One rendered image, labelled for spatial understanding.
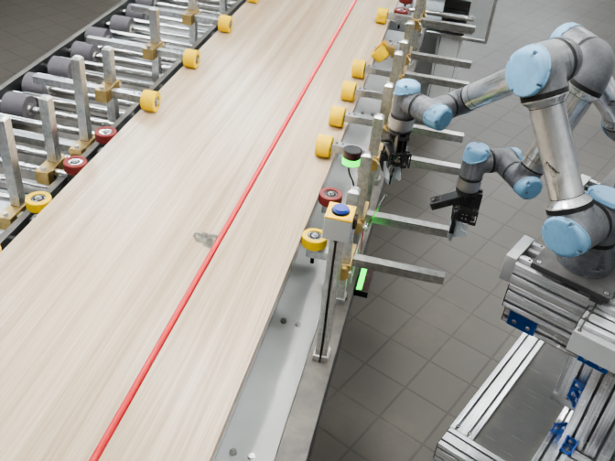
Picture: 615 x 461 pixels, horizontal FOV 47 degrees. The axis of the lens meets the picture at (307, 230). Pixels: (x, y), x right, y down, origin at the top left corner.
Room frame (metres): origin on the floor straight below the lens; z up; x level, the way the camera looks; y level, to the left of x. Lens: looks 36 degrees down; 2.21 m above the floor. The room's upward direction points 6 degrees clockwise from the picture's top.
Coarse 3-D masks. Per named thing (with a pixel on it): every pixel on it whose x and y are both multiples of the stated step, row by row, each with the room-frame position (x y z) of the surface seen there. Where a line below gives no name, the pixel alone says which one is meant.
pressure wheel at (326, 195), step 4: (324, 188) 2.03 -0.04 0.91; (328, 188) 2.03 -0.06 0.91; (332, 188) 2.03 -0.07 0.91; (336, 188) 2.04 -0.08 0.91; (320, 192) 2.00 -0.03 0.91; (324, 192) 2.01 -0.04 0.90; (328, 192) 2.01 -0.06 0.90; (332, 192) 2.00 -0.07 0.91; (336, 192) 2.02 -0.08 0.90; (340, 192) 2.02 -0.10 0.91; (320, 196) 1.99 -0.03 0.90; (324, 196) 1.98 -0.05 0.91; (328, 196) 1.99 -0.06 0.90; (332, 196) 1.99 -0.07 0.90; (336, 196) 2.00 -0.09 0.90; (340, 196) 1.99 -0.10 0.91; (320, 200) 1.98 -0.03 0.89; (324, 200) 1.97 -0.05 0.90; (328, 200) 1.97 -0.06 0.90; (332, 200) 1.97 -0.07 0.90; (336, 200) 1.97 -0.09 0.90; (340, 200) 1.99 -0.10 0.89; (320, 204) 1.98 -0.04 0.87; (324, 204) 1.97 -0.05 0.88; (328, 204) 1.97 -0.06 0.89
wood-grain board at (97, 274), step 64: (320, 0) 4.01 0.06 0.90; (384, 0) 4.13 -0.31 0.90; (256, 64) 3.03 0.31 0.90; (128, 128) 2.32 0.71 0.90; (192, 128) 2.37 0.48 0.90; (256, 128) 2.42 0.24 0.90; (320, 128) 2.47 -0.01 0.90; (64, 192) 1.86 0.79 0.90; (128, 192) 1.90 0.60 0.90; (192, 192) 1.94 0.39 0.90; (256, 192) 1.97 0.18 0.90; (0, 256) 1.51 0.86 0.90; (64, 256) 1.54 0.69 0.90; (128, 256) 1.57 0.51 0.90; (192, 256) 1.60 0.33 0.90; (256, 256) 1.63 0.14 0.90; (0, 320) 1.27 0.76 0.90; (64, 320) 1.29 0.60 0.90; (128, 320) 1.31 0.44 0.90; (192, 320) 1.34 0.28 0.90; (256, 320) 1.36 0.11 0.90; (0, 384) 1.06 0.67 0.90; (64, 384) 1.08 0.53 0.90; (128, 384) 1.10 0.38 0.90; (192, 384) 1.12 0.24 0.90; (0, 448) 0.90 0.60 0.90; (64, 448) 0.91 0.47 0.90; (128, 448) 0.93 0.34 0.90; (192, 448) 0.94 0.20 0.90
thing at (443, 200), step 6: (450, 192) 1.96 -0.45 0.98; (456, 192) 1.95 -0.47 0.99; (432, 198) 1.96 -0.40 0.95; (438, 198) 1.95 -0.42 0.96; (444, 198) 1.94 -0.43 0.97; (450, 198) 1.92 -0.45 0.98; (456, 198) 1.92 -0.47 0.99; (432, 204) 1.93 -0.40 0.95; (438, 204) 1.93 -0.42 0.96; (444, 204) 1.93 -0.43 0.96; (450, 204) 1.92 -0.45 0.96
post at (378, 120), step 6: (378, 114) 2.19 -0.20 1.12; (378, 120) 2.18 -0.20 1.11; (372, 126) 2.18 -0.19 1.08; (378, 126) 2.18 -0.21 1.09; (372, 132) 2.18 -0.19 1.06; (378, 132) 2.18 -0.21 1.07; (372, 138) 2.18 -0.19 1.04; (378, 138) 2.18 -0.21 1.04; (372, 144) 2.18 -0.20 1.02; (378, 144) 2.18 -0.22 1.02; (372, 150) 2.18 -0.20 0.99; (378, 150) 2.18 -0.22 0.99; (372, 174) 2.18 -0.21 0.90; (372, 180) 2.18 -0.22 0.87; (372, 186) 2.19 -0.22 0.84; (366, 198) 2.18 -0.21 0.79
